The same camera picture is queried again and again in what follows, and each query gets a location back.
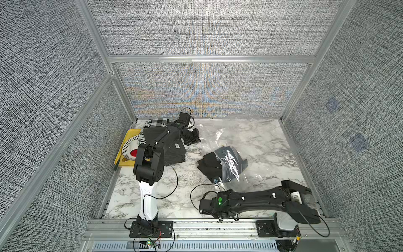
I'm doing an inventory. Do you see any black shirt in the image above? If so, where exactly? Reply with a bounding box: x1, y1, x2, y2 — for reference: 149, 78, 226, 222
197, 146, 248, 183

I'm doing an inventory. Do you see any clear vacuum bag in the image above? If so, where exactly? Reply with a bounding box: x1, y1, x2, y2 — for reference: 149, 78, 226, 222
197, 119, 306, 192

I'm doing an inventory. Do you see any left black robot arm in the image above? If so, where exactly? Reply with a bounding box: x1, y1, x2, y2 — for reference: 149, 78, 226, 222
133, 121, 200, 224

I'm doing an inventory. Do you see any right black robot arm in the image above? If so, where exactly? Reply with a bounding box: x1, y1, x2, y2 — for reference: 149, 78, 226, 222
198, 180, 321, 238

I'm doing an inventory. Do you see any black white checkered cloth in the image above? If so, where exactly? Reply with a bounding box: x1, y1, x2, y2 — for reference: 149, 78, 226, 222
144, 118, 170, 128

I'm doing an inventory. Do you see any yellow tray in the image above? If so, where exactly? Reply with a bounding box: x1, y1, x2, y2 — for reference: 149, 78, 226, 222
114, 129, 141, 168

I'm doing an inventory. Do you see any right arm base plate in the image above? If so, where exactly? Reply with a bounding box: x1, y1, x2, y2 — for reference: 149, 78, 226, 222
256, 220, 300, 238

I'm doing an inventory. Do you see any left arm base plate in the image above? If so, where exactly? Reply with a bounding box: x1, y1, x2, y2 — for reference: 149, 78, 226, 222
129, 219, 174, 238

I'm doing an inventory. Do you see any aluminium front rail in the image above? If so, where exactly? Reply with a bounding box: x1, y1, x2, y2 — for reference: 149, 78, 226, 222
79, 218, 353, 252

